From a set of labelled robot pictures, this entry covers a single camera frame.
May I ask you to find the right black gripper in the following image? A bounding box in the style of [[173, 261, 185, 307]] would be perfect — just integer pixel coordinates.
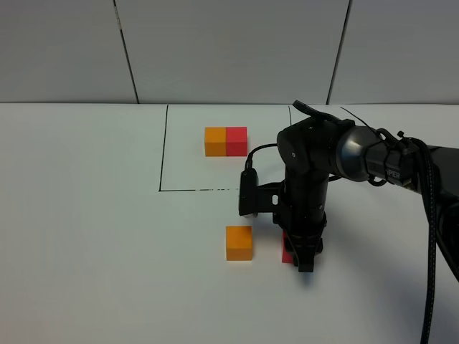
[[275, 171, 328, 273]]

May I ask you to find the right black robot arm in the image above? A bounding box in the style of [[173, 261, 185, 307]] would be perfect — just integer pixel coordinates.
[[277, 101, 458, 275]]

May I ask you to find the red template block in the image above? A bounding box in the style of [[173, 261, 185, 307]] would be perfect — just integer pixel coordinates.
[[226, 127, 248, 156]]

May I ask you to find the orange template block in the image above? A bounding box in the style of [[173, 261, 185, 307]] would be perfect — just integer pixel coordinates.
[[204, 127, 227, 157]]

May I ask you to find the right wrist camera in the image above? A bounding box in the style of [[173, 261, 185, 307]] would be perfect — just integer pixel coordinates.
[[238, 168, 258, 217]]

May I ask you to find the right black camera cable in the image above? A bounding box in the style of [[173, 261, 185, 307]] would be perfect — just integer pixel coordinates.
[[245, 143, 279, 173]]

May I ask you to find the right braided arm cable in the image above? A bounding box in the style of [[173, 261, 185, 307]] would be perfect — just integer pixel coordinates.
[[417, 138, 442, 344]]

